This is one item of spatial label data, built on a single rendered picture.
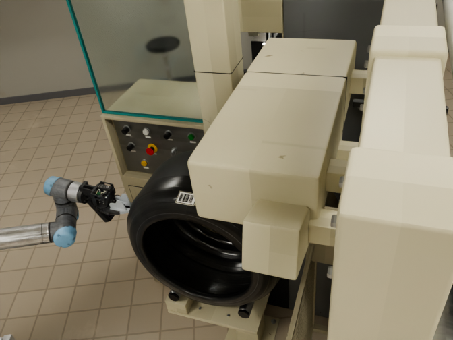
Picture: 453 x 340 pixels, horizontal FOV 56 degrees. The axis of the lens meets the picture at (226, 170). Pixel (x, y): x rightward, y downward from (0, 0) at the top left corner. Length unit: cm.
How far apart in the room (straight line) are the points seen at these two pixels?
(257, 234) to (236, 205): 12
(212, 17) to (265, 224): 79
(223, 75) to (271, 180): 71
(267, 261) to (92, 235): 273
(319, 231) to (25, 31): 481
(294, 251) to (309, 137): 23
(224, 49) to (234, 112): 48
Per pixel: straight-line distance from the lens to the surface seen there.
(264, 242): 72
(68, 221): 166
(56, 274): 325
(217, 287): 168
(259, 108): 93
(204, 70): 143
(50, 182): 170
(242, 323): 171
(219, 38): 136
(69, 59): 532
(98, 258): 322
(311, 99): 95
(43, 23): 524
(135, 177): 228
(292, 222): 72
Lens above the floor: 225
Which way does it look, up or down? 38 degrees down
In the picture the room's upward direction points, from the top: 7 degrees counter-clockwise
